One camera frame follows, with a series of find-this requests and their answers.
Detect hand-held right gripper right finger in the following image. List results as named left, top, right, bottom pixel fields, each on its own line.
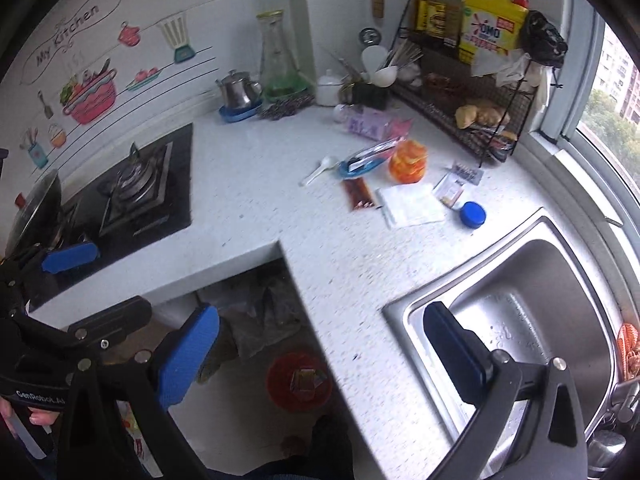
left=422, top=301, right=588, bottom=480

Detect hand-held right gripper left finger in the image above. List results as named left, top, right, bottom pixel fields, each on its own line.
left=65, top=304, right=221, bottom=480

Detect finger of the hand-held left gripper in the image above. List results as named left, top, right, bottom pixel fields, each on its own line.
left=0, top=241, right=100, bottom=287
left=20, top=296, right=152, bottom=357

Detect red plastic basin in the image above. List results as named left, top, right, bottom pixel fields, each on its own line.
left=266, top=352, right=335, bottom=413

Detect yellow sauce packet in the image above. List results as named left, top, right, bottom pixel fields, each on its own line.
left=290, top=367, right=326, bottom=401

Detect blue bottle cap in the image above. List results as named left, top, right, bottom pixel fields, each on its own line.
left=459, top=201, right=487, bottom=228

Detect white napkin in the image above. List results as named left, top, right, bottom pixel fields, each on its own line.
left=375, top=182, right=447, bottom=231

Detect small white sachet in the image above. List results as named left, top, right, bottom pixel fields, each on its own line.
left=432, top=172, right=466, bottom=208

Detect silver blister pack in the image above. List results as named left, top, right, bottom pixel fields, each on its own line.
left=450, top=160, right=486, bottom=184

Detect brown sauce packet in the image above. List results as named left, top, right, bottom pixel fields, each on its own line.
left=342, top=178, right=377, bottom=211

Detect orange snack wrapper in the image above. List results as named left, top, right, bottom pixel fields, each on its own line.
left=388, top=139, right=428, bottom=182

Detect person's left hand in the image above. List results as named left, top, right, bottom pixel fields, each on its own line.
left=0, top=395, right=54, bottom=437

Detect black wok with lid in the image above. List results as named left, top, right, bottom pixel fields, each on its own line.
left=5, top=169, right=63, bottom=256

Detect pile of clear plastic bags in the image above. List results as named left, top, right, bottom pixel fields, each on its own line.
left=210, top=270, right=306, bottom=361

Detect colourful snack packets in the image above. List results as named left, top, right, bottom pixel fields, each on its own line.
left=117, top=400, right=151, bottom=471

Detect stainless steel sink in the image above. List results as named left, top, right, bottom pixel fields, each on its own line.
left=382, top=207, right=631, bottom=480

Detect black glass gas stove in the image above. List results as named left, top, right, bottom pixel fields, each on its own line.
left=27, top=122, right=194, bottom=311

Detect orange net scrubber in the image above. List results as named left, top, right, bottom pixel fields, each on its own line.
left=617, top=322, right=640, bottom=378

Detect steel faucet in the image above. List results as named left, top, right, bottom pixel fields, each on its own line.
left=605, top=377, right=640, bottom=428

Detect steel cup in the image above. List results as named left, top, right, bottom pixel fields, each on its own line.
left=587, top=429, right=627, bottom=468

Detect shiny foil wrapper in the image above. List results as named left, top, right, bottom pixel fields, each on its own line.
left=345, top=137, right=403, bottom=171

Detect blue saucer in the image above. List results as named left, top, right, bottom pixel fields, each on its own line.
left=218, top=100, right=263, bottom=123

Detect small white plastic spoon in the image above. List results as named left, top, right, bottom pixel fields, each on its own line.
left=300, top=156, right=340, bottom=187

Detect steel teapot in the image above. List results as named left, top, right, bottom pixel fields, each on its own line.
left=216, top=69, right=263, bottom=111

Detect dark scouring pad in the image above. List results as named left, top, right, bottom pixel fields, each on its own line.
left=257, top=95, right=316, bottom=122

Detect dried red chillies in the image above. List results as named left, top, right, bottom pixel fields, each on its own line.
left=425, top=74, right=458, bottom=96

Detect black utensil holder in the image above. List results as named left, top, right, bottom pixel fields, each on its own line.
left=350, top=80, right=391, bottom=110

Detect green tray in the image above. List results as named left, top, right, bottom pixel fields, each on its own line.
left=262, top=82, right=311, bottom=103

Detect white serving spoon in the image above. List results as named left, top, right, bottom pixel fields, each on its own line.
left=372, top=65, right=401, bottom=88

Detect white hanging plastic bag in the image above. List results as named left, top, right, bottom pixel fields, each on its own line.
left=472, top=52, right=543, bottom=88

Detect glass carafe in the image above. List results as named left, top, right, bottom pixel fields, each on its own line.
left=256, top=9, right=301, bottom=96

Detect white lidded jar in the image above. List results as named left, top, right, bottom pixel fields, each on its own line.
left=316, top=69, right=346, bottom=107

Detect bundle of chopsticks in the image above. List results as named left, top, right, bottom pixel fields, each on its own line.
left=382, top=40, right=426, bottom=73

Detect window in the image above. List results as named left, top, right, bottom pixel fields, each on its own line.
left=540, top=0, right=640, bottom=241

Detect white ladle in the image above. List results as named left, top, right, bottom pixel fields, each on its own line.
left=361, top=45, right=388, bottom=81

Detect yellow detergent jug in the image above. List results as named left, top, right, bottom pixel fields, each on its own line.
left=457, top=0, right=530, bottom=66

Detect black plastic bag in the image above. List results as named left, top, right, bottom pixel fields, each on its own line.
left=522, top=10, right=569, bottom=68

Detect dark sauce bottle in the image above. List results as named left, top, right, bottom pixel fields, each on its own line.
left=442, top=0, right=468, bottom=56

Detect brown sauce bottle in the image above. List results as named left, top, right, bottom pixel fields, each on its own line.
left=427, top=0, right=451, bottom=43

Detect kitchen cartoon wall sticker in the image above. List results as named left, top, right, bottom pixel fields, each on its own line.
left=20, top=0, right=216, bottom=171

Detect packets in wire rack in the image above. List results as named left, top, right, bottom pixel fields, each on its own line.
left=470, top=127, right=518, bottom=161

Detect black wire rack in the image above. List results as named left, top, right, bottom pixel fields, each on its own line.
left=390, top=0, right=558, bottom=168

